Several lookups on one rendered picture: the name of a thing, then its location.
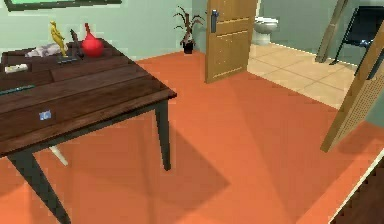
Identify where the dark potted house plant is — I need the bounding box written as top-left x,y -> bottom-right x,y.
173,5 -> 206,55

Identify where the light wooden room door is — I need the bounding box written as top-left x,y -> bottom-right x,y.
204,0 -> 259,84

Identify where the dark brown wooden table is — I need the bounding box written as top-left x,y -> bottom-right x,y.
0,37 -> 178,224

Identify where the white toilet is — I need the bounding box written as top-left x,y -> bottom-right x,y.
251,15 -> 280,46

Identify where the red round vase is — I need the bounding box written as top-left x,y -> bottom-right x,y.
81,22 -> 105,58

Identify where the dark brown statuette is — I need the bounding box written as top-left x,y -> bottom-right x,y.
69,28 -> 85,60

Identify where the white chair leg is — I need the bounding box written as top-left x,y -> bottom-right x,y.
49,145 -> 69,167

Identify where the small blue white card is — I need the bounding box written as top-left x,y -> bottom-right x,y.
38,109 -> 52,122

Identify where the yellow figure statuette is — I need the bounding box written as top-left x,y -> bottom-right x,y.
49,20 -> 69,58

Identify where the white crumpled cloth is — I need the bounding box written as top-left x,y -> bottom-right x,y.
25,43 -> 63,58

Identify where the light wooden perforated cabinet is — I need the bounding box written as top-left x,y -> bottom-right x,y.
320,20 -> 384,154

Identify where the green framed picture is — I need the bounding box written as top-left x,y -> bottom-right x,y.
3,0 -> 123,12

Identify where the teal pencil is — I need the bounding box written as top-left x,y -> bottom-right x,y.
0,84 -> 36,96

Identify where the black chair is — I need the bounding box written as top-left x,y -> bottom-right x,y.
329,5 -> 384,76

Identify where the grey door handle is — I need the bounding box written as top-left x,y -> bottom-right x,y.
210,9 -> 220,34

